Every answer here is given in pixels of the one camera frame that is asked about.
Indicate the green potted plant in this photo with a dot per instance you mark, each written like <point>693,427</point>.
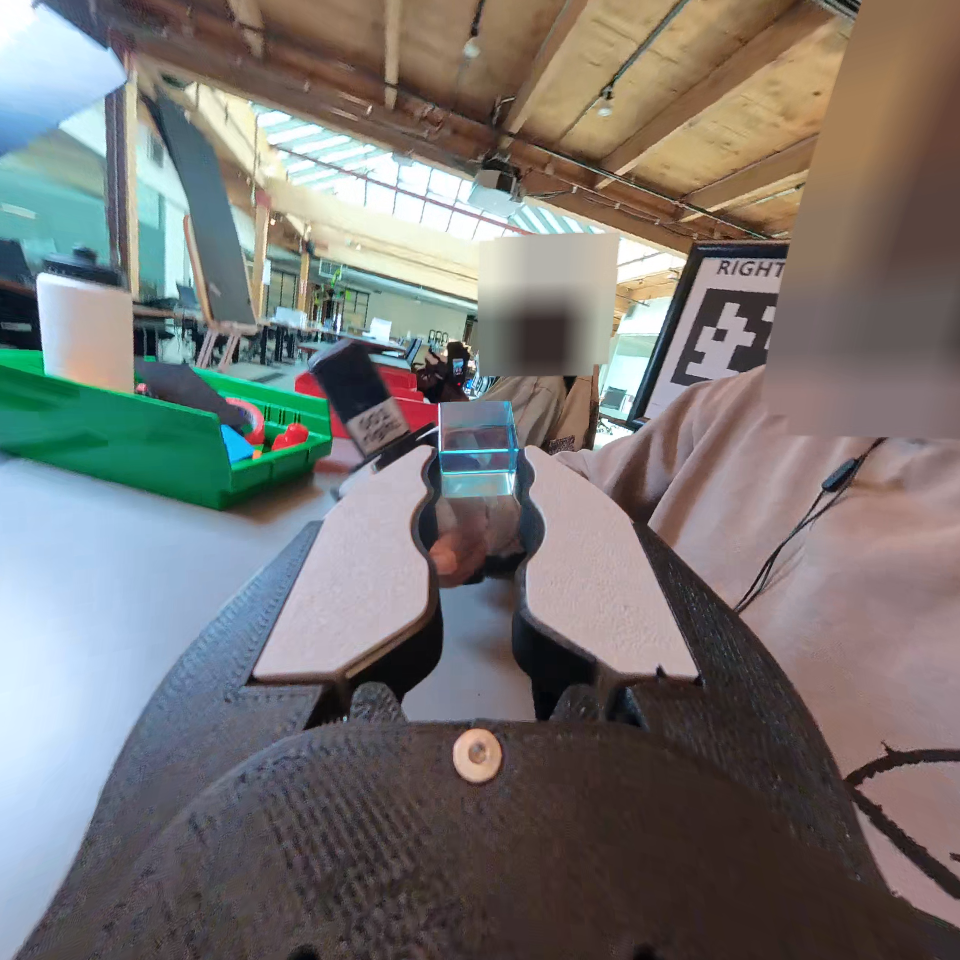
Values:
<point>331,283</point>

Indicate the red toy figure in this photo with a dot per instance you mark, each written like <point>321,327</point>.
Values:
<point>291,436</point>

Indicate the person's right forearm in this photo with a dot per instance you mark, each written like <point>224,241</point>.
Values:
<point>660,450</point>

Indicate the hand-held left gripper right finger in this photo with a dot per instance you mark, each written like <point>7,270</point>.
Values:
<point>600,592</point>

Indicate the grey ceiling-mounted device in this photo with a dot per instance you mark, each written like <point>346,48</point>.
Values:
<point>495,184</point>

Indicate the framed marker sign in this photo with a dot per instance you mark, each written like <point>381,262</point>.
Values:
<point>712,330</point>

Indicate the person's right hand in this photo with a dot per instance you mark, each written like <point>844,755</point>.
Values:
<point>457,551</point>

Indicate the green plastic bin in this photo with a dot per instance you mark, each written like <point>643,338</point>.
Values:
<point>112,442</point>

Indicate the red plastic bin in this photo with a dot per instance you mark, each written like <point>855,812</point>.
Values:
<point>412,405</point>

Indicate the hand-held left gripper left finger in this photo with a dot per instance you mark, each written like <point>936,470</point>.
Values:
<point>352,592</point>

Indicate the black flat pad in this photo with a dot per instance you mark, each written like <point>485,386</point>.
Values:
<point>187,390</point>

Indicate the white box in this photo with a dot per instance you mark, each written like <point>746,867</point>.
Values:
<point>379,328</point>

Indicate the white bottle black lid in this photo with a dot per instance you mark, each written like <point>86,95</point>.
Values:
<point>86,330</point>

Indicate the person's beige sweatshirt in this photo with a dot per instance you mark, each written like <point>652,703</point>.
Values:
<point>862,637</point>

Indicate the clear blue cube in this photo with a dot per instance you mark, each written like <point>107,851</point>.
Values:
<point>478,450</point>

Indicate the ceiling spot lamp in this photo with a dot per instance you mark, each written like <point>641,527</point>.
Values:
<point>471,46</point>
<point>604,105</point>

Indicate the blue black foam block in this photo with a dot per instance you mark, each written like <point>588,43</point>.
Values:
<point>236,446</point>

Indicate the studio light panel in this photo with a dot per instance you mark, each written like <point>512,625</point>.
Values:
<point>45,75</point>

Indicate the red tape roll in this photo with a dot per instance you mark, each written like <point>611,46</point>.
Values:
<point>255,420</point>

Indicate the black board with wooden frame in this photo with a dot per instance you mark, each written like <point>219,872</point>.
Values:
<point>210,225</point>

